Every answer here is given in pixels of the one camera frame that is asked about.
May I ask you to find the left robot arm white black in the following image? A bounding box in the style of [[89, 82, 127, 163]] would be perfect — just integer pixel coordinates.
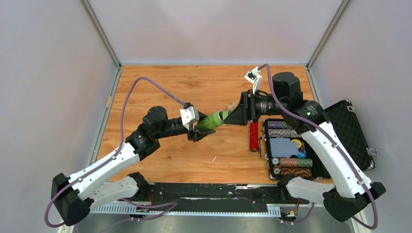
[[47, 103, 223, 226]]

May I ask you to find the red glitter tube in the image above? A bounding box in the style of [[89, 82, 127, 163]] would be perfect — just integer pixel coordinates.
[[249, 121, 259, 152]]

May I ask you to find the blue playing card deck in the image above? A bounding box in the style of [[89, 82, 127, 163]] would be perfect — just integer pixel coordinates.
[[269, 137, 299, 158]]

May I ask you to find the green purple chip row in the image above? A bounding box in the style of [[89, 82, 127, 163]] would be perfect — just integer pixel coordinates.
[[267, 121, 301, 138]]

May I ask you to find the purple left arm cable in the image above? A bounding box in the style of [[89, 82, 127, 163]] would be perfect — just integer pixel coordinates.
[[44, 77, 190, 229]]

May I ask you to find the black poker chip case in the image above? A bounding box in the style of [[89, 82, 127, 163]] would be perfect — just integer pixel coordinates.
[[263, 99, 376, 180]]

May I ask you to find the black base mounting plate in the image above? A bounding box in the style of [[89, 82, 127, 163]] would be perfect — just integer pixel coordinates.
[[129, 183, 309, 213]]

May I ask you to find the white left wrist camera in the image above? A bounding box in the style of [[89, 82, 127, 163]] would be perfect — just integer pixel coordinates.
[[179, 106, 200, 130]]

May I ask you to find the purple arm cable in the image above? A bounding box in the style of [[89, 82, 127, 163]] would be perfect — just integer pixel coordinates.
[[257, 64, 379, 231], [44, 77, 190, 229]]

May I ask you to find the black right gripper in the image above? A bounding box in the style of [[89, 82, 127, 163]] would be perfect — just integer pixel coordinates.
[[224, 89, 286, 125]]

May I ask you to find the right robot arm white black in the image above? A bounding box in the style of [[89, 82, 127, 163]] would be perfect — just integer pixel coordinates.
[[225, 70, 386, 222]]

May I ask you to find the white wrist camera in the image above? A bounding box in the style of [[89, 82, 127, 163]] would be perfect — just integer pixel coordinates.
[[179, 106, 200, 130], [244, 67, 263, 94]]

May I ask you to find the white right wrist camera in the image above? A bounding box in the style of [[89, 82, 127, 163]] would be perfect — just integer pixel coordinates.
[[244, 67, 263, 94]]

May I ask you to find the green pill bottle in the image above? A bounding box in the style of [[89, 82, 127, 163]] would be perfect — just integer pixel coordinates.
[[197, 111, 223, 130]]

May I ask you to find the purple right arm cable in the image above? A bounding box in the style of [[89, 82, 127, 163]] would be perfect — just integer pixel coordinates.
[[257, 64, 379, 231]]

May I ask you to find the orange black chip row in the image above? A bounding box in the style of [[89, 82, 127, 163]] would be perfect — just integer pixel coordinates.
[[271, 157, 313, 178]]

